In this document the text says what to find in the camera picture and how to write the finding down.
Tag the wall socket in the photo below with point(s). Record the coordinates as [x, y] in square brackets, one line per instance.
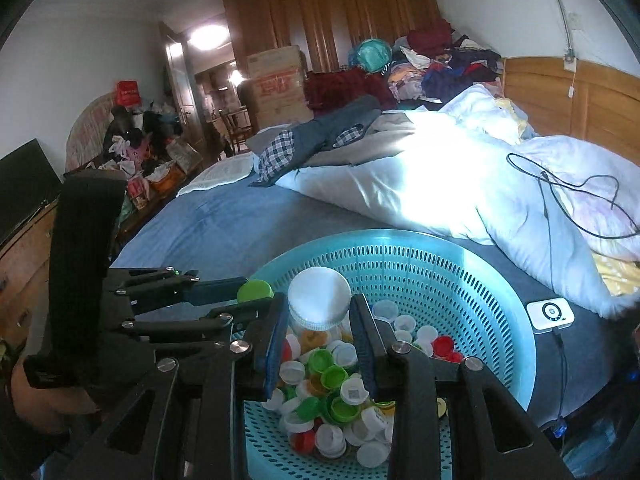
[570, 61]

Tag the white duvet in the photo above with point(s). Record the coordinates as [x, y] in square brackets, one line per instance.
[425, 185]

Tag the teal bag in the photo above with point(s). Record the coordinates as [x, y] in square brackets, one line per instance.
[371, 55]

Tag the white power bank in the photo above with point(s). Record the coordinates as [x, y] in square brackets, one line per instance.
[550, 312]

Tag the heap of household clutter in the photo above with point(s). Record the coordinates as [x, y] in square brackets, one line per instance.
[150, 145]

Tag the round ceiling light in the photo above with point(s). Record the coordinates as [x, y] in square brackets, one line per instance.
[208, 37]

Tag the pile of mixed clothes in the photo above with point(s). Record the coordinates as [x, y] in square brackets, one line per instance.
[450, 70]

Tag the black television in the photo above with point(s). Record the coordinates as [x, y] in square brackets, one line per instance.
[25, 185]

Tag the teal perforated plastic basket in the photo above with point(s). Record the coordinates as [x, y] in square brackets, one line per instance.
[450, 280]

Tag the blue-grey garment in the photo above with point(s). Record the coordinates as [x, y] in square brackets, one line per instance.
[325, 125]

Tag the small adapter with blue light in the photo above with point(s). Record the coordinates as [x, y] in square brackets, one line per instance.
[556, 430]

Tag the dark red blanket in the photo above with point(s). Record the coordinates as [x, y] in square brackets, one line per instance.
[340, 85]

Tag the green bottle cap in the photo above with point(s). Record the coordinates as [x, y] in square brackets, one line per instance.
[256, 290]

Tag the wooden chair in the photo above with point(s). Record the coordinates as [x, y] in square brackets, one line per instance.
[235, 127]

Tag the large white lid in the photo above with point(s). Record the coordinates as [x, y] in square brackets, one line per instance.
[320, 295]

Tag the wooden door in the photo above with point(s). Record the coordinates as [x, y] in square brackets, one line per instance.
[175, 85]

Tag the grey blanket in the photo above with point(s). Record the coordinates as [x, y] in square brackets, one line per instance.
[380, 145]

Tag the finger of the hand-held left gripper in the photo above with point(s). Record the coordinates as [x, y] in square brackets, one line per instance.
[240, 317]
[220, 290]

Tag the checked rounded panel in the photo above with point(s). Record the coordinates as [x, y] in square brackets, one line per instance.
[85, 130]

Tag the low wooden cabinet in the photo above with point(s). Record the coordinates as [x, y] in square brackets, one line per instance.
[132, 222]

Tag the wooden headboard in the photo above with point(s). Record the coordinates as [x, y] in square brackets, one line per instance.
[600, 100]

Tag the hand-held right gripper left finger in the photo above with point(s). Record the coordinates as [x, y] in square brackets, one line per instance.
[273, 360]

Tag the plaid shirt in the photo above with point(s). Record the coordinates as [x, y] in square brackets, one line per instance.
[272, 155]

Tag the red bag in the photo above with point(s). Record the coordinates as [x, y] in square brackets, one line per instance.
[128, 93]

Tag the pile of mixed bottle caps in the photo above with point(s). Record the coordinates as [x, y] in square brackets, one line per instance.
[330, 395]

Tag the person's left forearm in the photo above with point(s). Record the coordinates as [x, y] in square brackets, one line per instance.
[40, 405]

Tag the wooden dresser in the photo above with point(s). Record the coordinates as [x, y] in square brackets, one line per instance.
[25, 280]

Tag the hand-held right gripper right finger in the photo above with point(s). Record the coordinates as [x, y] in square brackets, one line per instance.
[362, 370]

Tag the cardboard box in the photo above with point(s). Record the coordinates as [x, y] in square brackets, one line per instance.
[275, 90]

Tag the wooden wardrobe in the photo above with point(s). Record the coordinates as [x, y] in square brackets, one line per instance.
[325, 5]

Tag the yellow patterned sheet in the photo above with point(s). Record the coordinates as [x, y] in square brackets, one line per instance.
[617, 275]

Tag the white folded pillow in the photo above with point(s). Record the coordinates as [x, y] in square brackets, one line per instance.
[215, 172]

